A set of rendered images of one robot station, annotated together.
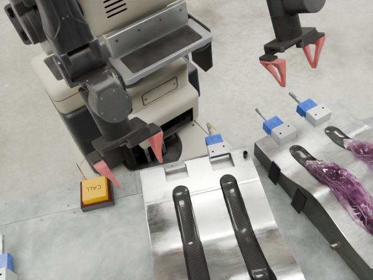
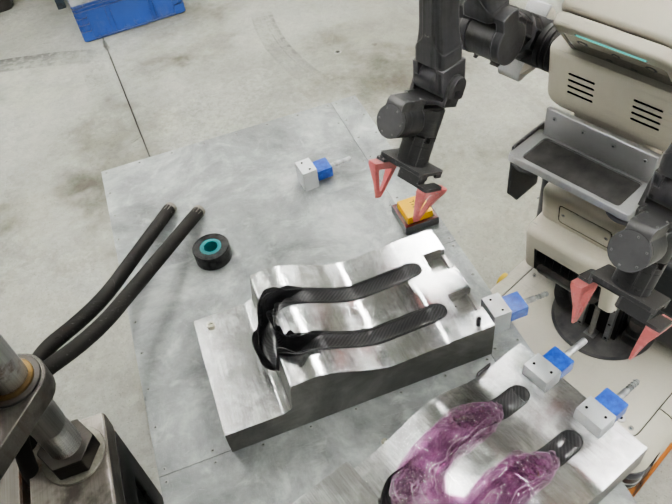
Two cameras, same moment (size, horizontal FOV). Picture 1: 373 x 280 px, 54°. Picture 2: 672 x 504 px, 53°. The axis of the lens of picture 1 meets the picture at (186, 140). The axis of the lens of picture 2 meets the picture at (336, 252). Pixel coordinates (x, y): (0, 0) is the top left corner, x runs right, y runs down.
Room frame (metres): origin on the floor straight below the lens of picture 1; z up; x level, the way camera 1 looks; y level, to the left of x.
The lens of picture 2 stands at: (0.14, -0.76, 1.88)
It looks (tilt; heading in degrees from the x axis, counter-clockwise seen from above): 47 degrees down; 80
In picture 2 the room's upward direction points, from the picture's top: 9 degrees counter-clockwise
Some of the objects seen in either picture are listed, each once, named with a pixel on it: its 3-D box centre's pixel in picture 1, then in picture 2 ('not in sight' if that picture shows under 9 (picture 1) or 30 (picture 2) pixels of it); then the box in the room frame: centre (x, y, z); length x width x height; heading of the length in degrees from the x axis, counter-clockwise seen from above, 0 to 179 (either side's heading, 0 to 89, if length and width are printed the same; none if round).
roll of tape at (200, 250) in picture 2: not in sight; (212, 251); (0.05, 0.30, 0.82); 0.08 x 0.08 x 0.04
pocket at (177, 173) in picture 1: (177, 175); (439, 266); (0.47, 0.04, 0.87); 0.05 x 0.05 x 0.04; 3
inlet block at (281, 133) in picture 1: (271, 124); (559, 360); (0.59, -0.22, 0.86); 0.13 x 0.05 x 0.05; 21
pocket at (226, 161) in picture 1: (221, 165); (464, 307); (0.48, -0.07, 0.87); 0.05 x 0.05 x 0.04; 3
